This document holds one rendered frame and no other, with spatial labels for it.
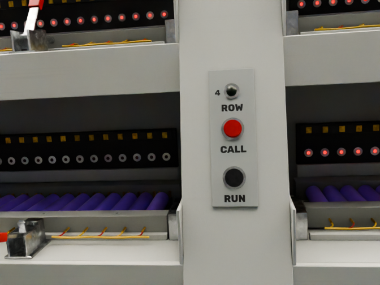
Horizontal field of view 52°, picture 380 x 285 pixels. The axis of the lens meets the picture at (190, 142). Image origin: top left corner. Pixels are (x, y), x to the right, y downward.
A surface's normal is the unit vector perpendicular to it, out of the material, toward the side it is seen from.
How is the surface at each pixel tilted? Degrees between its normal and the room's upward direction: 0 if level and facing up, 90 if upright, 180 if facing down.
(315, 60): 105
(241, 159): 90
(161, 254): 15
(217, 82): 90
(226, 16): 90
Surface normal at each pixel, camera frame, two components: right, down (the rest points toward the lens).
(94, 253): -0.05, -0.98
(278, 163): -0.13, -0.09
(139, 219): -0.12, 0.18
